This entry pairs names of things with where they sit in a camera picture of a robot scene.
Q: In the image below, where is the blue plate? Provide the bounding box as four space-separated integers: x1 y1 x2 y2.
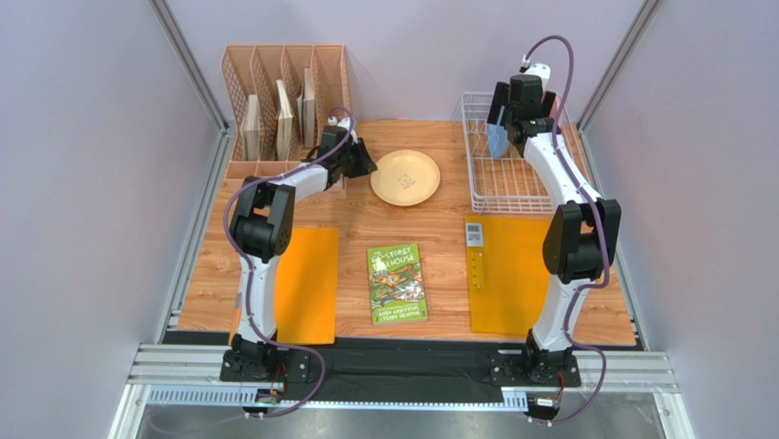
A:
487 105 509 159

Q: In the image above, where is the cream yellow plate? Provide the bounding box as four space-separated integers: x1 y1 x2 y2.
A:
370 150 441 207

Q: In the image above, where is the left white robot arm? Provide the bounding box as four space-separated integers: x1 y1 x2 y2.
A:
219 125 377 382

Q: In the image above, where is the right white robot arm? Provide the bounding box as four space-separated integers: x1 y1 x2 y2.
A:
486 66 622 384

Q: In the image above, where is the middle beige book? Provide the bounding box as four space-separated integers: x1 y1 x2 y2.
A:
276 80 294 161

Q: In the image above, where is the pink desk file organizer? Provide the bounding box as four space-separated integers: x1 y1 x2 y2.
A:
221 44 351 191

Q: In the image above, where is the left beige book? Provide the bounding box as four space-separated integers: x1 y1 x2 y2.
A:
240 94 262 161

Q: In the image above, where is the left orange folder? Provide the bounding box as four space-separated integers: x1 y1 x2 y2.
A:
251 227 339 345

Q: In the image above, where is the orange folder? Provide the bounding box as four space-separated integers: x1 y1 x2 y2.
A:
464 215 550 340
251 227 339 345

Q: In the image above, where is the green children's book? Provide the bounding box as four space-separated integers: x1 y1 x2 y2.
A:
367 243 429 326

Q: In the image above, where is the right orange folder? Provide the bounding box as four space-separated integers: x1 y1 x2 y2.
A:
464 215 550 340

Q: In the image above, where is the black base mat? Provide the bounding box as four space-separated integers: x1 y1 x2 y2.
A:
219 336 582 404

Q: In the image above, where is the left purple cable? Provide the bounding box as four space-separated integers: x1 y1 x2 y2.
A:
221 105 327 422

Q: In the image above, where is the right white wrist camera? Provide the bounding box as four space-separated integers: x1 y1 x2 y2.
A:
519 55 551 89

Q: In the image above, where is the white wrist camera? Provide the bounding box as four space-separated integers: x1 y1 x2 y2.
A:
327 116 358 144
519 55 551 89

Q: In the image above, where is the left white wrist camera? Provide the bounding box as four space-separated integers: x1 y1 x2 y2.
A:
327 116 358 144

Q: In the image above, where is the white wire dish rack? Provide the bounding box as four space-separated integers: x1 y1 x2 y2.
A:
459 91 555 215

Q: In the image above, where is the right aluminium frame post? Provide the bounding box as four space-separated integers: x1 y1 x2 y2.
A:
578 0 663 133

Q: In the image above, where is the aluminium frame post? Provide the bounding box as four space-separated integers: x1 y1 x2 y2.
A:
147 0 229 134
578 0 663 133

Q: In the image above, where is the left aluminium frame post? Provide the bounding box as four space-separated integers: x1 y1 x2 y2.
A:
147 0 229 134

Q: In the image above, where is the aluminium front rail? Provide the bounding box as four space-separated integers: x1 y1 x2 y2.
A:
110 338 693 438

